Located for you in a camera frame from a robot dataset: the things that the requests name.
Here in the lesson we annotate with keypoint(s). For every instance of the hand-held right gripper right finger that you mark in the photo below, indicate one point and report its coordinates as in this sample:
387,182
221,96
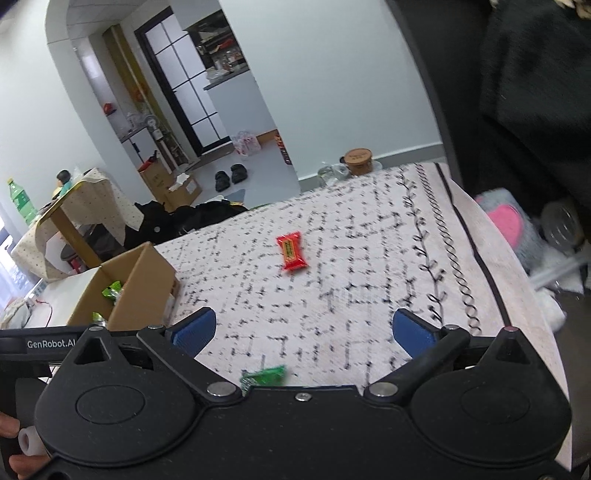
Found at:
413,334

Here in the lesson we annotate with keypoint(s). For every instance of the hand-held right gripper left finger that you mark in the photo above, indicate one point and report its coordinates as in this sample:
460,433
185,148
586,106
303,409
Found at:
194,330

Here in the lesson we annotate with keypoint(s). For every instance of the dark green snack packet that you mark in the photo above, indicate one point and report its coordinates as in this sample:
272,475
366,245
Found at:
263,374

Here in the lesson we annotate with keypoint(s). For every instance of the bright green snack packet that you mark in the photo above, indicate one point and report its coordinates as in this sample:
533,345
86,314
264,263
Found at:
111,291
99,318

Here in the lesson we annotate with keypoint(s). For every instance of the red snack packet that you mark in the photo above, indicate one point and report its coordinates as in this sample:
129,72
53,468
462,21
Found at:
292,253

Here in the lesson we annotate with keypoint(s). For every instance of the person's left hand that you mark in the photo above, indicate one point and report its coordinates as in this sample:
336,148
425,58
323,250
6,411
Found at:
7,427

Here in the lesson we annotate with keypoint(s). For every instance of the black clothes pile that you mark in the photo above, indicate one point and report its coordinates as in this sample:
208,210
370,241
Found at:
150,224

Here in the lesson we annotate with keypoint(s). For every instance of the black bag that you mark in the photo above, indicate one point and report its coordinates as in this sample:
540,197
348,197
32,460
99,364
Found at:
212,214

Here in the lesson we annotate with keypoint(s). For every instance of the dark round stool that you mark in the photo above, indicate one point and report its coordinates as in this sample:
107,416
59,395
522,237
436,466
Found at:
73,258

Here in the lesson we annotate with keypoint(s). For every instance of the cardboard box with white paper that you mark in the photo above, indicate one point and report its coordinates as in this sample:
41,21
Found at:
184,190

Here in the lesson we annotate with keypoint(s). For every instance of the pink grey plush toy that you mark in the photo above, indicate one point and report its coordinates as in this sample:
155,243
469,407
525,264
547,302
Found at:
508,226

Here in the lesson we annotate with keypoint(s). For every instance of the yellow wooden table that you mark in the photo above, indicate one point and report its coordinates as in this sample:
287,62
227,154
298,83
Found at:
69,230

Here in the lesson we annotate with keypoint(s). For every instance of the black shoe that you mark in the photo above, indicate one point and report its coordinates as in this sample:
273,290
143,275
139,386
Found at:
222,181
239,173

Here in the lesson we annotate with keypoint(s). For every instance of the cream dotted tablecloth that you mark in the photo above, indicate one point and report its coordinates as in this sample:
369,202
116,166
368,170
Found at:
108,203

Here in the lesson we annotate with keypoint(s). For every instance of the tall brown cardboard box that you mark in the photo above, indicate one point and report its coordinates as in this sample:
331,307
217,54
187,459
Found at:
154,180

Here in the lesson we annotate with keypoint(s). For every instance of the green plastic bottle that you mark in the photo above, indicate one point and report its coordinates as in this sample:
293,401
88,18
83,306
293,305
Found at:
21,201

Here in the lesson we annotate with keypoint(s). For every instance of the clear bag of items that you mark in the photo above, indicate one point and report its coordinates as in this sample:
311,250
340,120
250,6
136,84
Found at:
333,175

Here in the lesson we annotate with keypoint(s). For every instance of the jar with wooden lid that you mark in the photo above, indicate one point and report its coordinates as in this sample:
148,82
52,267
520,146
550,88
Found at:
358,161

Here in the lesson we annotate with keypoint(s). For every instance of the clear plastic cup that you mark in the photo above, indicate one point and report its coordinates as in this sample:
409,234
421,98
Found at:
561,226

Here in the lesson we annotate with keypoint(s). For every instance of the small doll figure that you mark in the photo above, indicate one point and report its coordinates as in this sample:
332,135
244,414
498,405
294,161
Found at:
64,182

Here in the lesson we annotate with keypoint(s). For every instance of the pink clear plastic bag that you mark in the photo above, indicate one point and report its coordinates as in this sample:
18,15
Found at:
245,143

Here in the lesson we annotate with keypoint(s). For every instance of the red carton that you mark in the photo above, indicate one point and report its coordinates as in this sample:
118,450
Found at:
283,147

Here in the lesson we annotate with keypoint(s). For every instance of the small white fan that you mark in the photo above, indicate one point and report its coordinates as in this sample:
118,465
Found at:
154,125

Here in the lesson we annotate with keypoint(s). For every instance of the white kitchen cabinet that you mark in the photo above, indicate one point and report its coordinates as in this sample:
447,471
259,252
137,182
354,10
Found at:
244,101

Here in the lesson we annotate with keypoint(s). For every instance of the frosted glass door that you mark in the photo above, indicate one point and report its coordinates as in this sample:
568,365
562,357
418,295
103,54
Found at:
184,78

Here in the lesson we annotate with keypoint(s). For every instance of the dark cloth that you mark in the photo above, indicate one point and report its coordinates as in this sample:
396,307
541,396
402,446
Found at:
535,92

